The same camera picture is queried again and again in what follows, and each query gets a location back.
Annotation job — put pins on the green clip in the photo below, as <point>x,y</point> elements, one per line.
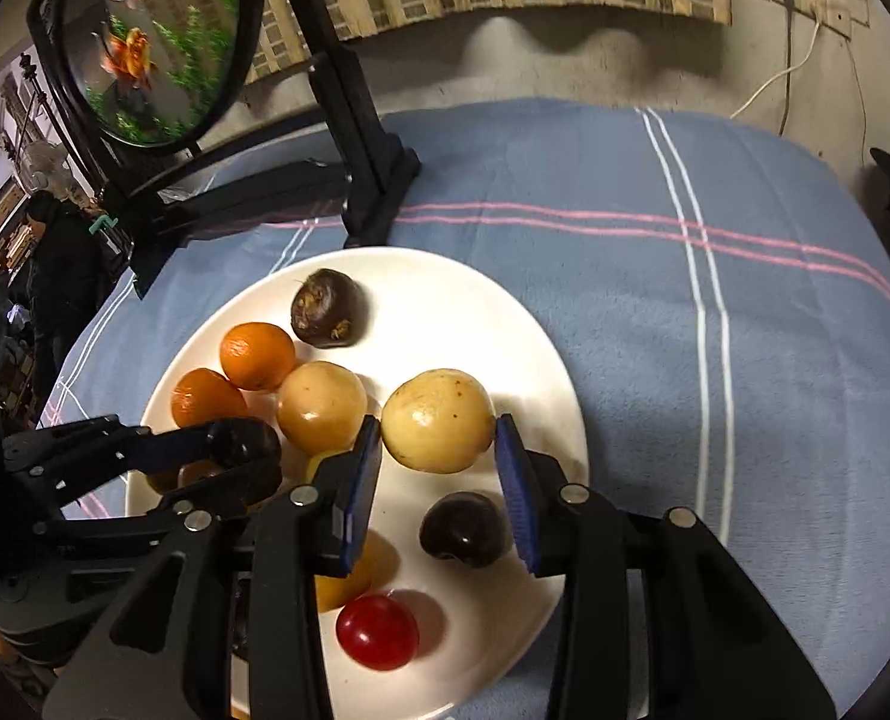
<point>104,223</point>

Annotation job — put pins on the small yellow fruit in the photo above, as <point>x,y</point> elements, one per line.
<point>377,562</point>

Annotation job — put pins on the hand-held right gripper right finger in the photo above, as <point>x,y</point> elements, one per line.
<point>516,502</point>

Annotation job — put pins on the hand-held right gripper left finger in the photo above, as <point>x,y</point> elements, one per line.
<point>362,495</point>

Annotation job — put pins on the blue striped blanket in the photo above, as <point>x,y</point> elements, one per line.
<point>715,390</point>

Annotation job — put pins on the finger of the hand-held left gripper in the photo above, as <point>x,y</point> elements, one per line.
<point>167,446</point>
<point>212,493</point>

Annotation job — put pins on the white oval plate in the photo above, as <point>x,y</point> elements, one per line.
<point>445,315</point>

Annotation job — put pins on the large tan round fruit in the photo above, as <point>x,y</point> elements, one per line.
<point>436,420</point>

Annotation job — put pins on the dark purple plum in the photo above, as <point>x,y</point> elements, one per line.
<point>464,527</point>

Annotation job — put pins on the red cherry tomato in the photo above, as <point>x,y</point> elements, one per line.
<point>377,631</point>

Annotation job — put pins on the round embroidered screen black stand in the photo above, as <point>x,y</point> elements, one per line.
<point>160,37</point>

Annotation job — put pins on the orange tangerine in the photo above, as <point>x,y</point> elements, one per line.
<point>257,355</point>
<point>205,397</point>

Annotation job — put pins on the white standing fan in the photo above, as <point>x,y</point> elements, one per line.
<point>44,163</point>

